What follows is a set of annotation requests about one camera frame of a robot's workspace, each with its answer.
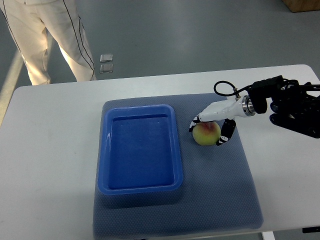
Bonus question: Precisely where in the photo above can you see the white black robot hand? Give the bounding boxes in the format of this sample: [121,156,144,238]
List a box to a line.
[189,95,256,146]

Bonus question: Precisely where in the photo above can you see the yellow-green red peach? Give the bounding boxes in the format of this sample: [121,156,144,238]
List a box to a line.
[192,122,221,146]

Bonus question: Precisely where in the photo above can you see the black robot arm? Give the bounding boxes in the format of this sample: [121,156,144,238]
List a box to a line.
[213,75,320,139]

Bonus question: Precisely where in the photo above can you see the lower floor socket plate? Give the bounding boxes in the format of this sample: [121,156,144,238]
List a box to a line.
[99,63,114,74]

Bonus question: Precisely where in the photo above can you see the floor socket plate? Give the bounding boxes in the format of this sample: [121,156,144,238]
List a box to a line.
[99,53,113,63]
[99,63,114,74]

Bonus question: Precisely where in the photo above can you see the upper floor socket plate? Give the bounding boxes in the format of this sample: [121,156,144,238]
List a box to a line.
[99,53,113,63]

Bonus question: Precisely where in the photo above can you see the blue-grey textured mat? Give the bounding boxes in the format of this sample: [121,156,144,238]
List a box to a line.
[93,93,263,240]

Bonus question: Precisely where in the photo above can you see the blue plastic tray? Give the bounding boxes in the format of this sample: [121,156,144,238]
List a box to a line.
[97,104,183,196]

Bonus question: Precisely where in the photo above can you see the white table leg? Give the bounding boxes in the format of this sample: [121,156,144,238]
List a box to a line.
[261,231,275,240]

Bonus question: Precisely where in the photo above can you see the person in white trousers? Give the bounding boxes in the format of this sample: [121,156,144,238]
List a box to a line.
[0,0,96,86]

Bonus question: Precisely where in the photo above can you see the black bracket under table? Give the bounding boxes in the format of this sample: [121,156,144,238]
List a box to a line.
[302,226,320,234]

